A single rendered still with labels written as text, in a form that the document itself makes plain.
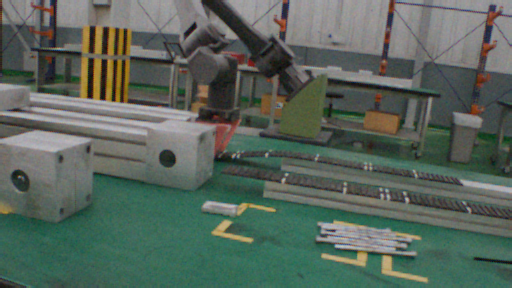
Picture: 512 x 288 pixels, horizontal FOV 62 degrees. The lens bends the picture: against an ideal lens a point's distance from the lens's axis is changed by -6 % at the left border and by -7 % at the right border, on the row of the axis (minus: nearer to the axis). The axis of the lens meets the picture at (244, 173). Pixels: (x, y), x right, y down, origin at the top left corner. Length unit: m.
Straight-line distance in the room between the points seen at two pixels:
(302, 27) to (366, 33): 1.15
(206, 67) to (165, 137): 0.18
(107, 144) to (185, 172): 0.15
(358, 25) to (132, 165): 7.79
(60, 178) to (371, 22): 8.00
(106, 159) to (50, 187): 0.22
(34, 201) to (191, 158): 0.26
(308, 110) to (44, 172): 0.90
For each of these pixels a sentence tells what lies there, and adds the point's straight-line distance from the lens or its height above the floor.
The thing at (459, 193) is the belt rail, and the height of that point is 0.79.
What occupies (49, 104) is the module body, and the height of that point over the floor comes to 0.86.
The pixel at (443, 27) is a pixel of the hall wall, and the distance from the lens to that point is 8.49.
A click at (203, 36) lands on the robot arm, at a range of 0.95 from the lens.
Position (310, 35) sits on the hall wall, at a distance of 8.54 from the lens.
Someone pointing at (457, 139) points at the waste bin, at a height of 0.27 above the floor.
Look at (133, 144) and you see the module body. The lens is 0.79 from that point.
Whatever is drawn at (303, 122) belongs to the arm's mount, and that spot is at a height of 0.82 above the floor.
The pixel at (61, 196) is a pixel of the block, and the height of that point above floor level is 0.81.
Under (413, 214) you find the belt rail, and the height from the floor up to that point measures 0.79.
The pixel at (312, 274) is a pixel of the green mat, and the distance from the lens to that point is 0.53.
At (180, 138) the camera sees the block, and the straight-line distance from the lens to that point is 0.74.
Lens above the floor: 1.02
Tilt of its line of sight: 15 degrees down
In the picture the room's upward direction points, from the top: 6 degrees clockwise
